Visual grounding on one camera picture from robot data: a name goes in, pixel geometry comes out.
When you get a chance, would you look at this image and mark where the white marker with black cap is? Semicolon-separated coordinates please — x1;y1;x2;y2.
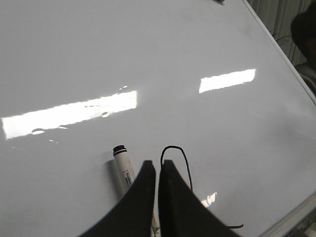
113;145;156;237

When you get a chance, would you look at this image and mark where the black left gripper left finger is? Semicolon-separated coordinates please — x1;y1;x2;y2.
81;160;156;237

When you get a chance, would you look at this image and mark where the white whiteboard with aluminium frame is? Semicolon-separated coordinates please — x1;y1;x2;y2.
0;0;316;237

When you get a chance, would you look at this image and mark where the dark-haired person in background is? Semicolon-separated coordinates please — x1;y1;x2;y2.
291;2;316;93

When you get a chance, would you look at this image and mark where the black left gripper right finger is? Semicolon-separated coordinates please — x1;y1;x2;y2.
158;160;238;237

